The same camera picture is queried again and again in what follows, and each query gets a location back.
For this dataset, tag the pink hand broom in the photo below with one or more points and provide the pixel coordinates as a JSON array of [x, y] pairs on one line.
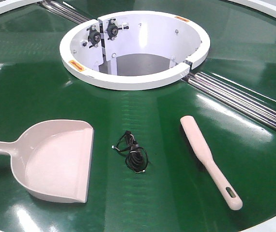
[[203, 153]]

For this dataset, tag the pink plastic dustpan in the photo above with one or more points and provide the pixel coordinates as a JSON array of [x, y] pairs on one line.
[[52, 160]]

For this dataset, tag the steel rollers near right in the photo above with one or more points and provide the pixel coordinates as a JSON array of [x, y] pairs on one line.
[[233, 97]]

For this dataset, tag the steel rollers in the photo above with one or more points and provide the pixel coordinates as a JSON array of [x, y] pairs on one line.
[[64, 11], [233, 97]]

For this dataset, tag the steel rollers far left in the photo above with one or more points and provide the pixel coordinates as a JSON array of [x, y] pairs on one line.
[[64, 11]]

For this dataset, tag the white outer rim right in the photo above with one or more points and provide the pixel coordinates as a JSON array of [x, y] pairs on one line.
[[259, 5]]

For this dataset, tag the white rim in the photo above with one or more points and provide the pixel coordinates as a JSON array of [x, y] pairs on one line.
[[8, 5], [259, 5]]

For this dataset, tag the white outer rim left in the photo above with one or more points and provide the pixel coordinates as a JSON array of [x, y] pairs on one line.
[[8, 5]]

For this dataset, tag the right black bearing mount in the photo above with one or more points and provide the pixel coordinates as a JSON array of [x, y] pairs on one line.
[[113, 29]]

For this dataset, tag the black bearing mount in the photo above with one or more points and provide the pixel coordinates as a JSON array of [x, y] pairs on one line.
[[94, 37], [113, 29]]

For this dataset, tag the left black bearing mount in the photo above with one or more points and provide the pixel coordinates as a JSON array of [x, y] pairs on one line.
[[94, 37]]

